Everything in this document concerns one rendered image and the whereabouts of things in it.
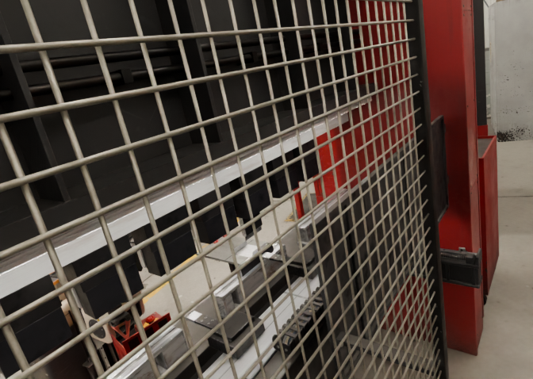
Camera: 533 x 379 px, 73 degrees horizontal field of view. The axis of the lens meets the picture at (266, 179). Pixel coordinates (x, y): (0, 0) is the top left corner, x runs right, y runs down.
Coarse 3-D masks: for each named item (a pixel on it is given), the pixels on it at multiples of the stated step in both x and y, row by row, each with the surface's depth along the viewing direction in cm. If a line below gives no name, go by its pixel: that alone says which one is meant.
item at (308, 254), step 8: (264, 256) 140; (272, 256) 139; (280, 256) 137; (288, 256) 136; (304, 256) 128; (312, 256) 127; (296, 264) 126; (312, 264) 124; (288, 272) 128; (296, 272) 125; (304, 272) 123
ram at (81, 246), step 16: (320, 128) 172; (288, 144) 152; (256, 160) 136; (224, 176) 124; (176, 192) 108; (192, 192) 113; (208, 192) 118; (144, 208) 100; (160, 208) 104; (176, 208) 108; (112, 224) 93; (128, 224) 97; (144, 224) 100; (80, 240) 87; (96, 240) 90; (48, 256) 82; (64, 256) 84; (80, 256) 87; (16, 272) 77; (32, 272) 79; (48, 272) 82; (0, 288) 75; (16, 288) 77
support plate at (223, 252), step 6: (234, 240) 160; (240, 240) 159; (252, 240) 156; (210, 246) 159; (222, 246) 157; (228, 246) 156; (234, 246) 155; (198, 252) 156; (210, 252) 153; (216, 252) 152; (222, 252) 151; (228, 252) 150; (216, 258) 148; (222, 258) 146; (228, 258) 145; (240, 258) 143; (246, 258) 142
